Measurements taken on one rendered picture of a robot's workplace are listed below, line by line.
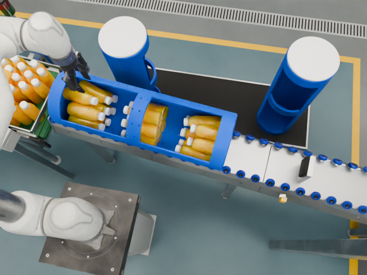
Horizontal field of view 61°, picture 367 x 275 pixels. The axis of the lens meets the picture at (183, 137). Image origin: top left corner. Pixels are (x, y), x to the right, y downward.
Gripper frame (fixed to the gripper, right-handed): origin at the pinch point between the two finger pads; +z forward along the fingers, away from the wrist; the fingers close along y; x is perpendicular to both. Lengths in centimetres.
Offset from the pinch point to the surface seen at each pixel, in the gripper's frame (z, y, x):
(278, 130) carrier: 114, 50, -107
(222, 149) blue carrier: 9, -9, -67
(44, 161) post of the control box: 80, -31, 43
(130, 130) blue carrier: 12.3, -11.6, -24.5
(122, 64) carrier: 35.0, 30.9, 1.0
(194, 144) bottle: 18, -8, -54
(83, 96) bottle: 15.6, -1.2, 4.7
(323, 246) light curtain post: 24, -34, -121
